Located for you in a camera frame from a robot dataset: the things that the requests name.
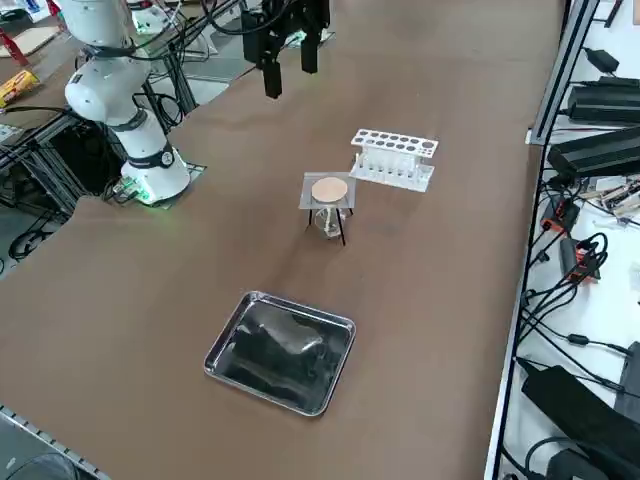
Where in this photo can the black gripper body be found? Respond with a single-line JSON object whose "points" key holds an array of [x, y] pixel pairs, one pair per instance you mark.
{"points": [[295, 15]]}

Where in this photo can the clear glass flask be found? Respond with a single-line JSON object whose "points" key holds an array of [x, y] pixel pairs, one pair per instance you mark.
{"points": [[327, 225]]}

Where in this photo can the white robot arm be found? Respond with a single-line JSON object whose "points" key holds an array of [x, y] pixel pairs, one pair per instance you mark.
{"points": [[115, 95]]}

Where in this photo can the shiny steel tray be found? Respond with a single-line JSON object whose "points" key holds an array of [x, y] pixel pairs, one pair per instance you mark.
{"points": [[280, 355]]}

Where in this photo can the white test tube rack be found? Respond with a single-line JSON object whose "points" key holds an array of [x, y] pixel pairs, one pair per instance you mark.
{"points": [[400, 175]]}

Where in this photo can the wooden board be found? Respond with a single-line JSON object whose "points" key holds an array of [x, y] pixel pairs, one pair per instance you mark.
{"points": [[35, 40]]}

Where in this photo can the orange snack packet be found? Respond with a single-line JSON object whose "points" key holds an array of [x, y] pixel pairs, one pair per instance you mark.
{"points": [[17, 87]]}

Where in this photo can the small black adapter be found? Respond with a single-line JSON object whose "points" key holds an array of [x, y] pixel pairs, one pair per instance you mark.
{"points": [[602, 60]]}

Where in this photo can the orange and black device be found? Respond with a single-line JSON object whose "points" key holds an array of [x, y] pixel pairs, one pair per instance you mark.
{"points": [[575, 260], [560, 215]]}

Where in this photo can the large black power brick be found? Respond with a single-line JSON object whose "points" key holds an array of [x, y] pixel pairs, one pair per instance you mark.
{"points": [[595, 152]]}

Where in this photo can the black fabric bag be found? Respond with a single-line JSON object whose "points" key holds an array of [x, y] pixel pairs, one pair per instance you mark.
{"points": [[575, 415]]}

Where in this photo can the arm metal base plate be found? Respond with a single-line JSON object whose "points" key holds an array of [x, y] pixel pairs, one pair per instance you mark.
{"points": [[197, 169]]}

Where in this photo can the black table frame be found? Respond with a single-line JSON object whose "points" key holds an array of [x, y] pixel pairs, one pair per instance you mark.
{"points": [[50, 150]]}

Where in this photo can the aluminium profile post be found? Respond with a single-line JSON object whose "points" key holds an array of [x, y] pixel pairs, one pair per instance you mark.
{"points": [[562, 75]]}

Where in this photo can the grey aluminium rail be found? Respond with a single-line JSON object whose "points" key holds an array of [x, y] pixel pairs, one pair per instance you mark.
{"points": [[50, 437]]}

